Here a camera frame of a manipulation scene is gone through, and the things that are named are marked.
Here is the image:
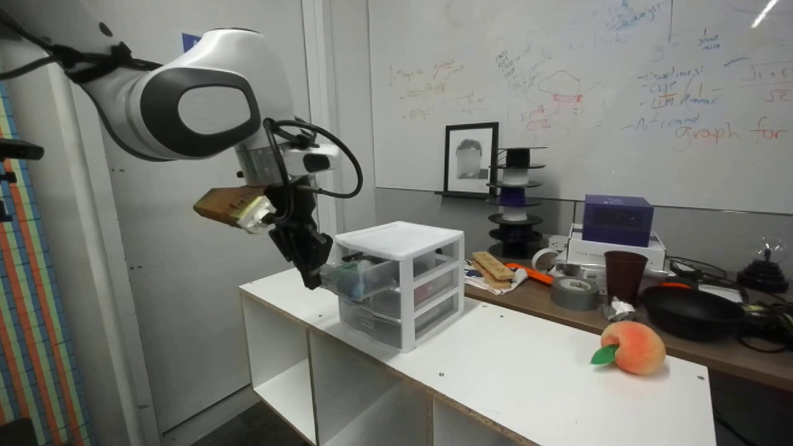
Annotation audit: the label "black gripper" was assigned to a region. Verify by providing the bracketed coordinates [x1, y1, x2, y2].
[266, 180, 336, 292]

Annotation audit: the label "white shelf counter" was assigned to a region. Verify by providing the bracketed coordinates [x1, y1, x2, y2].
[238, 267, 719, 446]

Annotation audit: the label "white round object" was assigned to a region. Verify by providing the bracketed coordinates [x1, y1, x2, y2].
[530, 243, 571, 274]

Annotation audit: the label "white door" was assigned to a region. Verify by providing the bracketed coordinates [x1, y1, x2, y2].
[97, 0, 323, 434]

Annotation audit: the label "white paper sheet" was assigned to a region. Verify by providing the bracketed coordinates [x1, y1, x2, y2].
[463, 261, 530, 298]

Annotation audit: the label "wooden brush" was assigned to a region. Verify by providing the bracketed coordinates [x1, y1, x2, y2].
[468, 247, 514, 284]

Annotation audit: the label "black framed portrait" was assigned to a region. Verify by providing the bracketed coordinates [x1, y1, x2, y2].
[440, 121, 499, 198]

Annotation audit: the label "black spool tower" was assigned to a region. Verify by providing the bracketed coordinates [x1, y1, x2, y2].
[486, 143, 549, 261]

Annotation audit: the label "grey tape roll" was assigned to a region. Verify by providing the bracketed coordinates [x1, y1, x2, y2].
[549, 274, 603, 314]

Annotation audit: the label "colourful striped panel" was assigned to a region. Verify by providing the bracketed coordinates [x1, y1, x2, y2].
[0, 81, 88, 446]

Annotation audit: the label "purple box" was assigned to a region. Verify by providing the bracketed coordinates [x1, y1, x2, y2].
[579, 194, 656, 250]

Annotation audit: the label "maroon cup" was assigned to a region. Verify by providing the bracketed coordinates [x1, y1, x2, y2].
[601, 247, 652, 309]

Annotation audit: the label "white crumpled wrapper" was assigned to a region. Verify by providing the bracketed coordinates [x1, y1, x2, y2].
[606, 294, 638, 324]

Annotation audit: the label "whiteboard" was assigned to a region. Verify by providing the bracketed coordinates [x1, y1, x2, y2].
[367, 0, 793, 217]

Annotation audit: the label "toy peach with green leaf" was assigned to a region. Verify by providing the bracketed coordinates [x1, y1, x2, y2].
[589, 320, 668, 380]

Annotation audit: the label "white box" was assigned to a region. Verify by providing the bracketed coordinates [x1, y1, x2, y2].
[566, 231, 668, 274]

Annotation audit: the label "black frying pan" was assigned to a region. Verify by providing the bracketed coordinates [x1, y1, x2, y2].
[638, 283, 751, 345]

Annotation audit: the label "black desk bell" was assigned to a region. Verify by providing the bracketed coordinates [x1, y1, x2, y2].
[735, 240, 789, 294]

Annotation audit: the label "black desk device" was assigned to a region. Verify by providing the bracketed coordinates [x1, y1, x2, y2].
[737, 288, 793, 355]

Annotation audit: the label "white plastic drawer unit frame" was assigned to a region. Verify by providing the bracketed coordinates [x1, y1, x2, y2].
[331, 217, 468, 355]

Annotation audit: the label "wrist camera on wooden mount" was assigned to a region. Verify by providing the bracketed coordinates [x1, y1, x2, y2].
[193, 183, 280, 237]

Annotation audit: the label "orange handled tool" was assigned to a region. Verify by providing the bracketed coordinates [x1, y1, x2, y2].
[503, 261, 555, 289]

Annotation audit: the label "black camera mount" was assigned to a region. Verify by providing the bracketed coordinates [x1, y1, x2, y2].
[0, 136, 47, 225]

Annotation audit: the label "black desk cables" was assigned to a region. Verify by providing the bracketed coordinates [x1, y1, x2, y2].
[667, 255, 745, 289]

